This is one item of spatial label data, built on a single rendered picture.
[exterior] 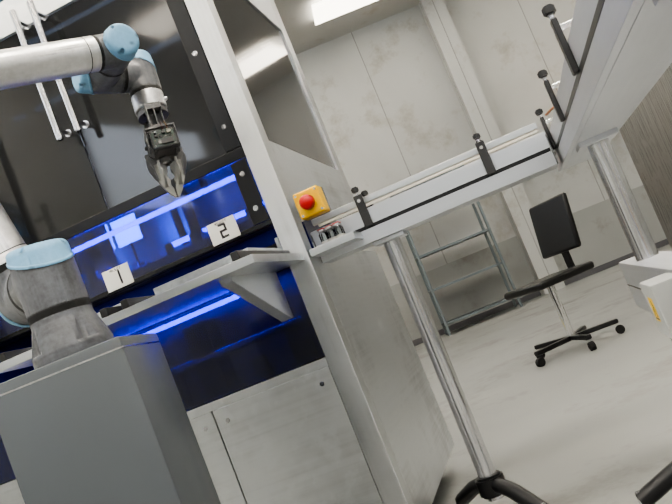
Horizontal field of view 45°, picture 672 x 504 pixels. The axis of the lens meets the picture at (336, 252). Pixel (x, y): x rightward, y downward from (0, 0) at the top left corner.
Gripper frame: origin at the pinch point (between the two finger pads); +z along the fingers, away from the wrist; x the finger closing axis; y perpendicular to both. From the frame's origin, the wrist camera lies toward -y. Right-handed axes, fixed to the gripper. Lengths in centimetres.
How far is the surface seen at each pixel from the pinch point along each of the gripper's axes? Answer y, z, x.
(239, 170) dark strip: -27.1, -13.4, 20.7
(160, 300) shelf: -4.8, 22.1, -9.7
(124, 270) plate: -49, -2, -15
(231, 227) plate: -32.9, -0.3, 14.8
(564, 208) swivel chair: -242, -33, 241
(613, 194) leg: 20, 34, 90
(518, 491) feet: -31, 89, 64
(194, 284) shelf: -0.6, 21.9, -1.9
